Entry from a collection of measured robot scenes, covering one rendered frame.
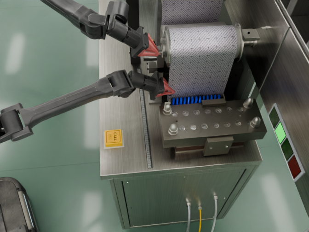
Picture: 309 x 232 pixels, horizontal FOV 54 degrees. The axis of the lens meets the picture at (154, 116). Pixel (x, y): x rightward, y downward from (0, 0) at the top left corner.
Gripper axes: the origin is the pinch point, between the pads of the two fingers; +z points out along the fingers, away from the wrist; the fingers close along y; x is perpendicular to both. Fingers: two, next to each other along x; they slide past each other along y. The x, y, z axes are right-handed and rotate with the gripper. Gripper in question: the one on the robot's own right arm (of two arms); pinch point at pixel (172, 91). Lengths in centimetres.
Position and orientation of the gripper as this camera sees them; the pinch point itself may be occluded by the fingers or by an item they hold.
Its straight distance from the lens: 123.3
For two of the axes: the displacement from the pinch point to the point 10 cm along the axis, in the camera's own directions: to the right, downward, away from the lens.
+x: 5.1, -5.4, -6.7
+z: 8.5, 2.2, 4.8
